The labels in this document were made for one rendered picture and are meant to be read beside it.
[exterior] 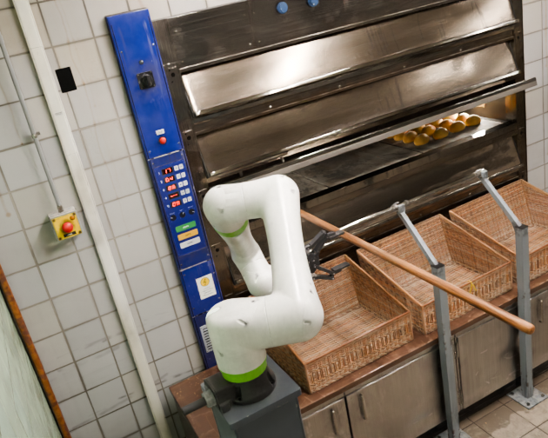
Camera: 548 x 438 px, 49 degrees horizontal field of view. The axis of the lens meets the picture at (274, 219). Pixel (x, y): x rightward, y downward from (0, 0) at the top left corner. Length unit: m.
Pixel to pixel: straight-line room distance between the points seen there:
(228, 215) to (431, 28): 1.70
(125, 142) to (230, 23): 0.65
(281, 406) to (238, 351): 0.20
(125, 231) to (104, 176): 0.24
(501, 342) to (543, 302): 0.30
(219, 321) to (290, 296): 0.18
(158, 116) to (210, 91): 0.25
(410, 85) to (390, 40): 0.25
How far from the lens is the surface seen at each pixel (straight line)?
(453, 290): 1.92
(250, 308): 1.48
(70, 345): 2.64
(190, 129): 2.50
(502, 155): 3.55
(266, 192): 1.71
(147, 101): 2.40
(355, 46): 2.83
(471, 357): 3.01
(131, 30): 2.37
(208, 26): 2.51
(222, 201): 1.72
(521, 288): 2.99
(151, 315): 2.67
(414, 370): 2.79
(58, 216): 2.37
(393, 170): 3.05
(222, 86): 2.53
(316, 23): 2.73
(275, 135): 2.65
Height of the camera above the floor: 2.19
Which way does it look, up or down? 22 degrees down
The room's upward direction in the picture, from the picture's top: 12 degrees counter-clockwise
